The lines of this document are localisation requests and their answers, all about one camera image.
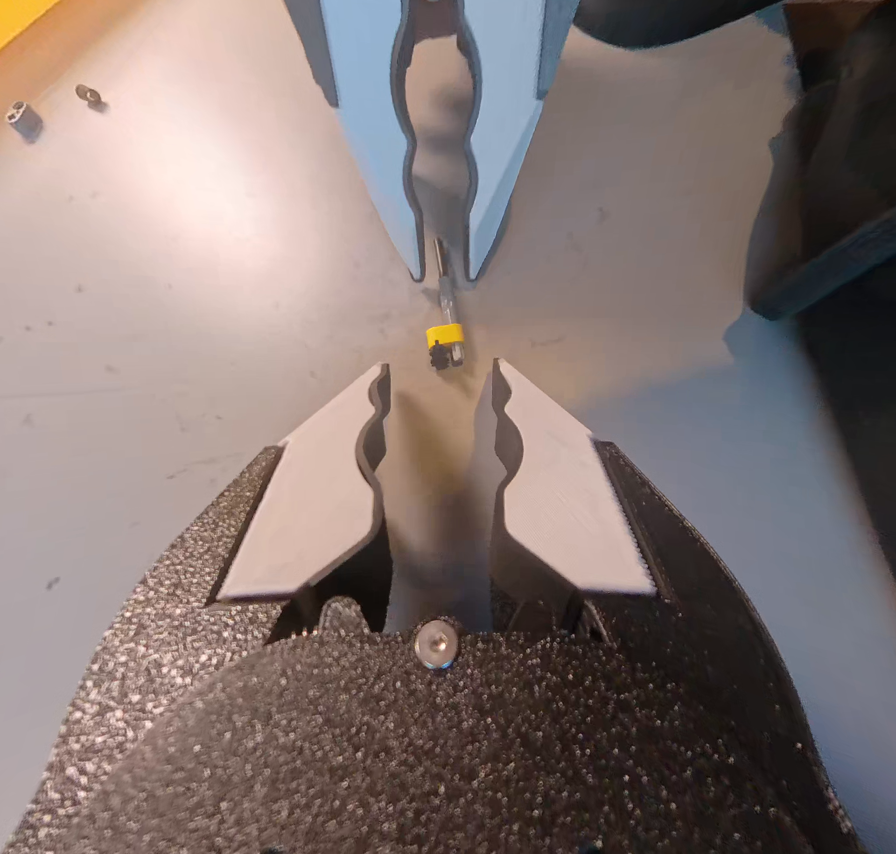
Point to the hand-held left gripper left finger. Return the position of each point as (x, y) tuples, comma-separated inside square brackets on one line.
[(308, 511)]

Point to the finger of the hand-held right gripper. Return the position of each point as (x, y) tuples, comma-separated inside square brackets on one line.
[(511, 63), (364, 63)]

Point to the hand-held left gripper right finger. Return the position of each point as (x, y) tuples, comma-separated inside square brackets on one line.
[(567, 511)]

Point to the black angled connector piece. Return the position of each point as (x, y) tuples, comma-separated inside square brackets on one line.
[(437, 359)]

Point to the grey axle pin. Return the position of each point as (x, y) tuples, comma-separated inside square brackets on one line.
[(442, 287)]

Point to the grey desk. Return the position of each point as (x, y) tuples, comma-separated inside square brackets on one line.
[(175, 308)]

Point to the grey connector piece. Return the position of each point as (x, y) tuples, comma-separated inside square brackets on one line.
[(24, 117)]

